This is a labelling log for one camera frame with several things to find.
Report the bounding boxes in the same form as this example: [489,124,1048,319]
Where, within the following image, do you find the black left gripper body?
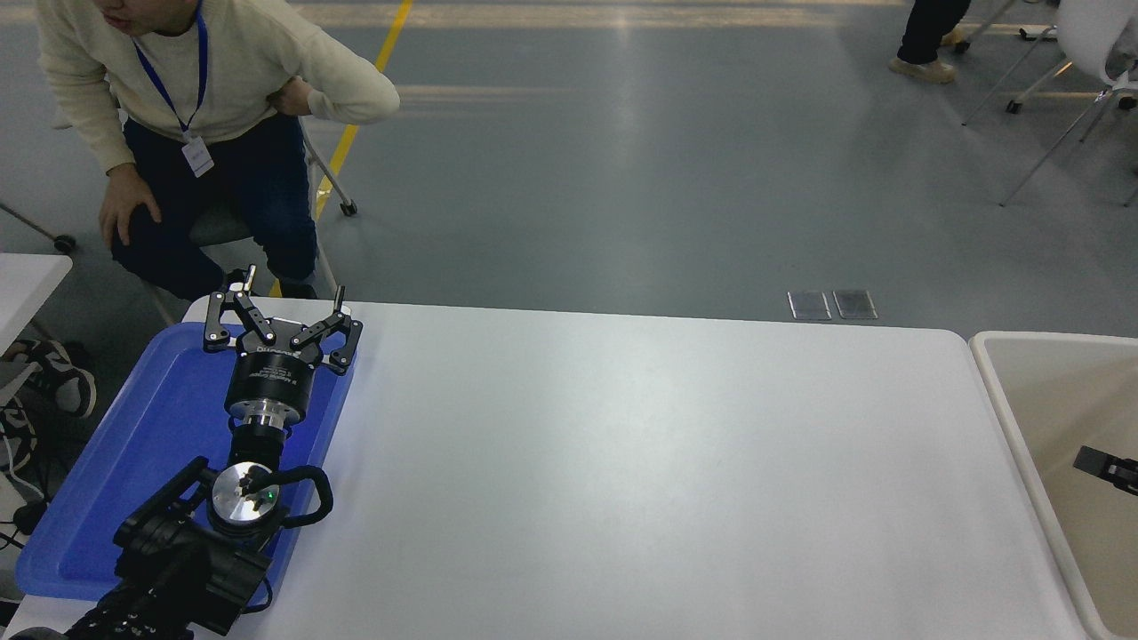
[222,318,325,415]

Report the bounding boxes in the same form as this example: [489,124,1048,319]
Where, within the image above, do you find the seated person's right hand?
[98,164,164,250]

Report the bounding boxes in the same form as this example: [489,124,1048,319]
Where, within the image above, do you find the seated person's left hand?
[267,78,315,117]

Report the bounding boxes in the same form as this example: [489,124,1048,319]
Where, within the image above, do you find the large pale bin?
[969,331,1138,640]

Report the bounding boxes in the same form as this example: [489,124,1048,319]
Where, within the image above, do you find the grey office chair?
[142,116,358,325]

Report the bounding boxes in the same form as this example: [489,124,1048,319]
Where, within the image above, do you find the blue plastic tray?
[13,320,357,614]

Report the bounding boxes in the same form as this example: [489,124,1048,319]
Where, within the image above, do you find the black and white sneaker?
[2,338,97,419]

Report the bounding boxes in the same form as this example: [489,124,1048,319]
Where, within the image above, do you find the small white side table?
[0,252,85,358]

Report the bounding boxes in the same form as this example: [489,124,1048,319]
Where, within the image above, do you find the chair leg with caster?
[0,203,76,252]

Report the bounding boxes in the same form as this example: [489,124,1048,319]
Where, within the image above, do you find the seated person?
[36,0,401,301]

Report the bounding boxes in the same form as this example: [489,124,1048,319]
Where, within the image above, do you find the white chair with metal legs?
[960,0,1138,208]

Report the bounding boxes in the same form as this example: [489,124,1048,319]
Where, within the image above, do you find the standing person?
[889,0,972,85]

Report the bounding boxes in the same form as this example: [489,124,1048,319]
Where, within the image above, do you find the blue lanyard with badge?
[133,7,217,179]

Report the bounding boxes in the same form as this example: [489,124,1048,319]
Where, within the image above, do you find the black floor cable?
[0,418,68,552]

